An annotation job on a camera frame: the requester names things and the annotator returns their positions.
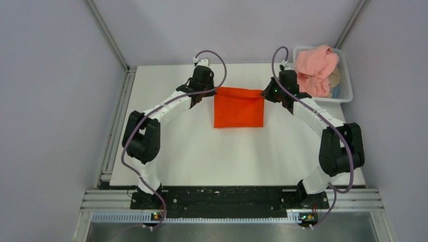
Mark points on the pink t-shirt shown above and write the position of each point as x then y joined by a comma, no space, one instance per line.
313,68

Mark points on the beige garment in basket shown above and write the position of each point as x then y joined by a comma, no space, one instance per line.
334,78

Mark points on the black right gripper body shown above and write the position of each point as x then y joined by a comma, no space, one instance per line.
283,93

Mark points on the orange t-shirt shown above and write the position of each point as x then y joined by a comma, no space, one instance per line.
238,108

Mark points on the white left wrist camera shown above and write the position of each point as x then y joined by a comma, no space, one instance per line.
204,62

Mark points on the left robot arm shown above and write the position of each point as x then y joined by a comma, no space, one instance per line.
141,140

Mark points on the blue garment in basket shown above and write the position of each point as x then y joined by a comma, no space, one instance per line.
336,92

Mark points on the aluminium frame rail front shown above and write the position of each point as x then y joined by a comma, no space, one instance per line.
359,215

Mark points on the aluminium frame rail left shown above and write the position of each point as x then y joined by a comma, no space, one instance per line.
112,141

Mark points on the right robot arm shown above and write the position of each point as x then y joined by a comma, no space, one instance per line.
341,147

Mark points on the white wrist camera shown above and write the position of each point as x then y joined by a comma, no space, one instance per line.
285,66
204,62

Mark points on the white plastic basket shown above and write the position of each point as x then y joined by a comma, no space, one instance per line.
345,84

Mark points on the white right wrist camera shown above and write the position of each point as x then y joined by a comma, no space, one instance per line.
285,66

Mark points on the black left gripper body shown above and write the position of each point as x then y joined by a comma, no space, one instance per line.
209,84

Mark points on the aluminium frame rail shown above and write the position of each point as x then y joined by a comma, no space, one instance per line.
112,141
359,215

